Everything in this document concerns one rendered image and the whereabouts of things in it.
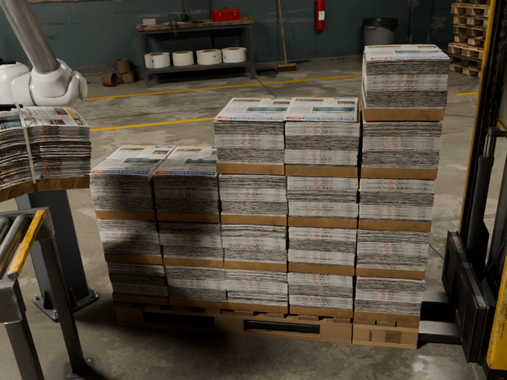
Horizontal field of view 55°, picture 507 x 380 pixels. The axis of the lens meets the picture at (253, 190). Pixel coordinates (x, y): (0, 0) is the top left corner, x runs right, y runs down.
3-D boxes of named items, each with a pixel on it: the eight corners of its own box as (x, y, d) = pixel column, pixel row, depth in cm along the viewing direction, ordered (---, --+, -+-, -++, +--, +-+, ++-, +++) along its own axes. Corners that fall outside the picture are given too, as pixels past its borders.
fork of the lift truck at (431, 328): (238, 314, 246) (238, 307, 244) (459, 330, 227) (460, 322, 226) (234, 326, 237) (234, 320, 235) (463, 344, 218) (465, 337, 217)
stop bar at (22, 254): (47, 213, 184) (46, 209, 183) (19, 277, 145) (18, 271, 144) (38, 214, 184) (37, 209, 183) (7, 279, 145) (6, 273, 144)
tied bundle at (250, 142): (235, 144, 238) (232, 97, 229) (296, 145, 233) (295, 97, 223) (216, 174, 204) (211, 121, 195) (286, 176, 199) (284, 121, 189)
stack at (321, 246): (144, 281, 281) (121, 143, 247) (351, 294, 261) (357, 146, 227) (116, 326, 246) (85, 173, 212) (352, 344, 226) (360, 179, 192)
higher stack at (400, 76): (350, 294, 261) (361, 44, 208) (408, 298, 256) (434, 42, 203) (351, 344, 226) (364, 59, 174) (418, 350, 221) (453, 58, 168)
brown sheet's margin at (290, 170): (295, 145, 231) (295, 136, 230) (357, 145, 226) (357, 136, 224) (284, 175, 198) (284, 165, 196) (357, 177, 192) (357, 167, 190)
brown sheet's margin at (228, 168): (235, 143, 238) (235, 135, 236) (295, 144, 232) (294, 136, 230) (216, 173, 204) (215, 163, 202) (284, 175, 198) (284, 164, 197)
